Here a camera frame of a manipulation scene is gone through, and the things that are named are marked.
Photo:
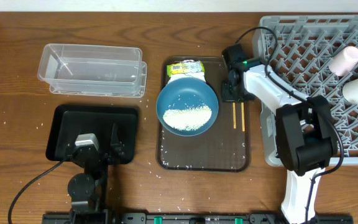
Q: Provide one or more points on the crumpled white paper napkin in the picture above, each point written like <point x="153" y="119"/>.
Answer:
<point x="177" y="76"/>

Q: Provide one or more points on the black plastic tray bin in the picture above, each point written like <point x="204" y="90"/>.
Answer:
<point x="69" y="121"/>

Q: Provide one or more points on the dark blue plate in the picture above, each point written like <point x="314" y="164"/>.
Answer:
<point x="187" y="93"/>

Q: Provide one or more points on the clear plastic bin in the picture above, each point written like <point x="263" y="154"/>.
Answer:
<point x="93" y="70"/>

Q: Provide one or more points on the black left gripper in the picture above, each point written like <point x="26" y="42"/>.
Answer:
<point x="120" y="149"/>

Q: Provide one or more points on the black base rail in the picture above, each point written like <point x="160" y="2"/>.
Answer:
<point x="141" y="218"/>

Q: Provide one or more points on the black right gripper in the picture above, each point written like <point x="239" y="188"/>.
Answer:
<point x="227" y="96"/>

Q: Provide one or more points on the yellow green snack wrapper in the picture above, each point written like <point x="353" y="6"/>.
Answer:
<point x="185" y="67"/>

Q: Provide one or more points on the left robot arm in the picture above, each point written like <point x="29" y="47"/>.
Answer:
<point x="88" y="189"/>

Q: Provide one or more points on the dark brown serving tray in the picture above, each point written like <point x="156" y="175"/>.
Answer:
<point x="219" y="149"/>

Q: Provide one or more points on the pink cup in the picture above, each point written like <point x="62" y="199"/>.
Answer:
<point x="344" y="61"/>

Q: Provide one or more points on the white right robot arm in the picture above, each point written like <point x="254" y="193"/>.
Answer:
<point x="305" y="138"/>

